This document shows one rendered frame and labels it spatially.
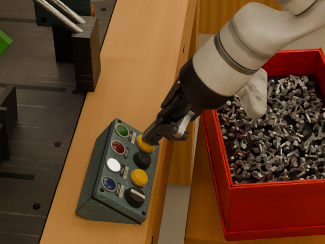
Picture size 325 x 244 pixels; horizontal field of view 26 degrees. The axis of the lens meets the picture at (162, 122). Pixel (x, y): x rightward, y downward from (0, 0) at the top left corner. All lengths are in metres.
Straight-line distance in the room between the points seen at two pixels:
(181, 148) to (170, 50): 0.91
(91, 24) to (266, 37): 0.37
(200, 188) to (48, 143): 0.25
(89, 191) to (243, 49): 0.28
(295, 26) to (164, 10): 0.54
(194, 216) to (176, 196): 1.11
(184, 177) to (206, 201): 1.09
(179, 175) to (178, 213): 0.13
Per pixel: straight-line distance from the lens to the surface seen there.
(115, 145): 0.98
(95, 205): 0.94
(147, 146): 1.01
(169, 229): 2.12
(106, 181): 0.93
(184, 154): 2.14
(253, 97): 0.91
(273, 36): 0.85
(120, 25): 1.31
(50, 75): 1.20
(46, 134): 1.09
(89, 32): 1.11
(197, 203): 1.11
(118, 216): 0.95
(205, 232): 1.08
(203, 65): 0.89
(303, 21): 0.84
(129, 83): 1.17
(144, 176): 0.97
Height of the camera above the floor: 1.63
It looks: 42 degrees down
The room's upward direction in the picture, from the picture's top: straight up
